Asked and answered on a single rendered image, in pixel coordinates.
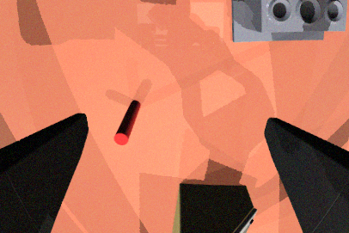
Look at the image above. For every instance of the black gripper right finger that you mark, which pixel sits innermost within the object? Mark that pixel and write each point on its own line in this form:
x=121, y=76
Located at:
x=315, y=174

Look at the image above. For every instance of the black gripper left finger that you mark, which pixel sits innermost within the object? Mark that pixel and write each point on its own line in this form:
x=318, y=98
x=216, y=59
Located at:
x=35, y=173

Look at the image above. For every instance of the red peg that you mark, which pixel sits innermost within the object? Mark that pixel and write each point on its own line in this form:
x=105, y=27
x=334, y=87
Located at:
x=127, y=123

